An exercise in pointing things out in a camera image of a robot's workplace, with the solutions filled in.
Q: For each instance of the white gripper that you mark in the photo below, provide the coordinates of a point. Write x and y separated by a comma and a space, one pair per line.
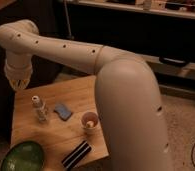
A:
18, 78

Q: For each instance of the clear plastic bottle white cap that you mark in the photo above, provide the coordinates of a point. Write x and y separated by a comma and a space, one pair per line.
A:
40, 108

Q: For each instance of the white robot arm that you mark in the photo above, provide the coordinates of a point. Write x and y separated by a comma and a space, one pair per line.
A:
127, 95

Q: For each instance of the blue sponge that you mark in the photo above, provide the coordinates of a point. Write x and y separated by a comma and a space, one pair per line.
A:
63, 111

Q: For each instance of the wooden low table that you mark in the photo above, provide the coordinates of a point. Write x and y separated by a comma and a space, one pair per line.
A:
57, 137

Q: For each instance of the metal pole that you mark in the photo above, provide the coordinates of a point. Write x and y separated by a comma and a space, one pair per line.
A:
70, 35

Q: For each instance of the green round plate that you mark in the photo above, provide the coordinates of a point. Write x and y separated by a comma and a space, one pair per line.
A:
24, 156

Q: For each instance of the pink paper cup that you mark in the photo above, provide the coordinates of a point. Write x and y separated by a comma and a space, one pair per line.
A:
89, 122

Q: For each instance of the cluttered shelf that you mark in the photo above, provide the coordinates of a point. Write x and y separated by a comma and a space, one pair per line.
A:
144, 7

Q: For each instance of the long case black handle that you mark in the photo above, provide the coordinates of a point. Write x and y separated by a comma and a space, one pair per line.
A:
171, 67

